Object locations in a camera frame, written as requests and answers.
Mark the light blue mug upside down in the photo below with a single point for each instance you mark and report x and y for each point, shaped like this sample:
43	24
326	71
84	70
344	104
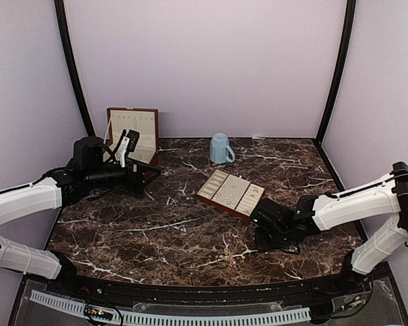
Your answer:
220	150

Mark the white slotted cable duct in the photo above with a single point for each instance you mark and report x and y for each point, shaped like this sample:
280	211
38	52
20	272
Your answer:
100	315

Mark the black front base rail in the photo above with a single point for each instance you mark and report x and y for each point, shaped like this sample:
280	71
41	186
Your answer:
314	291

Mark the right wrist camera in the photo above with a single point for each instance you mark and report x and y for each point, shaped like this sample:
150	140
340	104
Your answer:
271	216

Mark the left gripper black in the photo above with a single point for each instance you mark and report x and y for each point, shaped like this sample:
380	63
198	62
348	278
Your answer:
137	183

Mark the black frame post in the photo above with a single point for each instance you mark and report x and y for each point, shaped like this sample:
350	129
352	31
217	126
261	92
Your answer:
61	18
344	43

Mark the brown jewelry box cream lining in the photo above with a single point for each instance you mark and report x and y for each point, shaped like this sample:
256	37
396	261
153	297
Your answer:
143	121

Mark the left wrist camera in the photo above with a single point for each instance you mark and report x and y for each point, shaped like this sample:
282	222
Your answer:
92	152

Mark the left black frame post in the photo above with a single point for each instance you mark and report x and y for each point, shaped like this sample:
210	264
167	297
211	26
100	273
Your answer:
61	18

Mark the brown jewelry tray cream lining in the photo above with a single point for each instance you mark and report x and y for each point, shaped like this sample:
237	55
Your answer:
230	193

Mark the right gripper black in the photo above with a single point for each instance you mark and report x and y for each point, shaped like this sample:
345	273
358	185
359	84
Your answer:
261	243

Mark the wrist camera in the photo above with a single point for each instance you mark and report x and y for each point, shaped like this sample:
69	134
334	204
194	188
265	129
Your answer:
271	216
92	152

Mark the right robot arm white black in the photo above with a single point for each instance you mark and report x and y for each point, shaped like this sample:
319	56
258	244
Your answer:
387	195

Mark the right black frame post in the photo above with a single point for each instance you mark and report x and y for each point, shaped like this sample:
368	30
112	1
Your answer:
344	43

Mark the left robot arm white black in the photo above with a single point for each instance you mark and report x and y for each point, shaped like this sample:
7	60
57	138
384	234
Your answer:
57	189

